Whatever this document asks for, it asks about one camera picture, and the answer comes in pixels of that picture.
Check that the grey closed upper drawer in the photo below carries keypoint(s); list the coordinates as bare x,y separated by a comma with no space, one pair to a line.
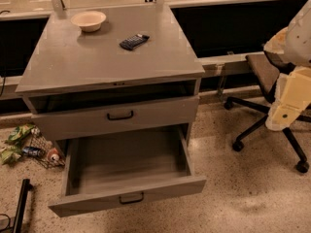
93,121

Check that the green chip bag upper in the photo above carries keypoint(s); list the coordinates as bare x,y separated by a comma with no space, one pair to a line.
19,133

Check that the grey open lower drawer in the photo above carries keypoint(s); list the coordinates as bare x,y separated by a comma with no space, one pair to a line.
99,169

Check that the green chip bag lower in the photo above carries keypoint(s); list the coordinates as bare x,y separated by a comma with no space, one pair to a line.
10,154

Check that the white paper bowl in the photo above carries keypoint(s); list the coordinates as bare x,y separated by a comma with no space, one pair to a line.
89,21

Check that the black drawer handle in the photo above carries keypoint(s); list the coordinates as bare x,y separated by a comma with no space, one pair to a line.
120,117
131,198

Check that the red white can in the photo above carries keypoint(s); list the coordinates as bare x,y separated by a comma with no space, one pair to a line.
53,155

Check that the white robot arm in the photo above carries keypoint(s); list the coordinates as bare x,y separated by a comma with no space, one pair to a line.
293,43

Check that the black stand base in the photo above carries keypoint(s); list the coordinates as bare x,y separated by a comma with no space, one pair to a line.
13,224

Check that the blue snack bag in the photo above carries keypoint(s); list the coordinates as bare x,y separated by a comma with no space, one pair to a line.
33,151

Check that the black office chair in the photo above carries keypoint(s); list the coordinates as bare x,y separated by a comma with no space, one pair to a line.
267,70

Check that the grey drawer cabinet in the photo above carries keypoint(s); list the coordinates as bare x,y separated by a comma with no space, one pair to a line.
71,70

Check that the green chip bag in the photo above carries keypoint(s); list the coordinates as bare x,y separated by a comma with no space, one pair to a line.
10,154
19,133

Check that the black drawer handle upper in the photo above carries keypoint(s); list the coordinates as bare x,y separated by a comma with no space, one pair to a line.
120,117

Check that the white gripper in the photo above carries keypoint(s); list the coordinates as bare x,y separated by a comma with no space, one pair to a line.
299,41

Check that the black drawer handle lower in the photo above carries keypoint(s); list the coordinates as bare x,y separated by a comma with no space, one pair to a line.
131,198

